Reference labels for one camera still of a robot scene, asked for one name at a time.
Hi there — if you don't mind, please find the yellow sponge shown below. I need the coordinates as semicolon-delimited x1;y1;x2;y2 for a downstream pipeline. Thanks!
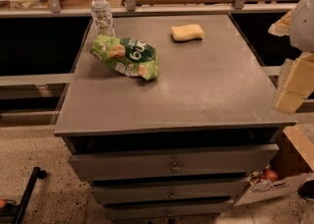
171;25;204;41

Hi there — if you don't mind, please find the middle grey drawer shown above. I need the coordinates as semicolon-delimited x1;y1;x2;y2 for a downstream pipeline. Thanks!
90;179;248;205

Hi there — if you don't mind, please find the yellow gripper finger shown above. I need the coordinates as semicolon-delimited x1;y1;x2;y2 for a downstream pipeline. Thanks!
268;10;293;36
275;53;314;114

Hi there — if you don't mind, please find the bottom grey drawer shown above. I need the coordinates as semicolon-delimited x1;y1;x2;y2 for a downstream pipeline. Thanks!
105;199;234;220

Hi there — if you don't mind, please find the top grey drawer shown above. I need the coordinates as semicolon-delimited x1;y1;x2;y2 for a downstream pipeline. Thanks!
69;143;279;181

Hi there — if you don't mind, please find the clear plastic water bottle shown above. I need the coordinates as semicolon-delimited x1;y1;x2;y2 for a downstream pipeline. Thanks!
91;0;115;36

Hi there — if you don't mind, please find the green snack bag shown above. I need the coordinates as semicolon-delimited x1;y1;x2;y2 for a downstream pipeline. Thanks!
90;35;159;81

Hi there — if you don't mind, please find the cardboard box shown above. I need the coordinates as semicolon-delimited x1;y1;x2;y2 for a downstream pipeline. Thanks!
235;125;314;206

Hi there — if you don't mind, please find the grey drawer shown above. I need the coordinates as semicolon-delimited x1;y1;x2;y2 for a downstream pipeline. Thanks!
105;199;234;220
90;179;248;205
69;143;279;181

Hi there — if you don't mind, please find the black pole on floor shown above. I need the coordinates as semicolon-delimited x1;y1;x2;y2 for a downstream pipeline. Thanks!
12;167;47;224

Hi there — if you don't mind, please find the red onion in box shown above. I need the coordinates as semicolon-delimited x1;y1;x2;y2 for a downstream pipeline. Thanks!
262;167;279;182

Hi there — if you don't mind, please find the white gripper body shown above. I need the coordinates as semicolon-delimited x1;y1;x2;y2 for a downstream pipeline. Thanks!
289;0;314;52

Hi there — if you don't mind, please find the grey drawer cabinet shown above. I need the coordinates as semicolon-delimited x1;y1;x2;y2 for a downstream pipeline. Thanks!
55;15;293;214

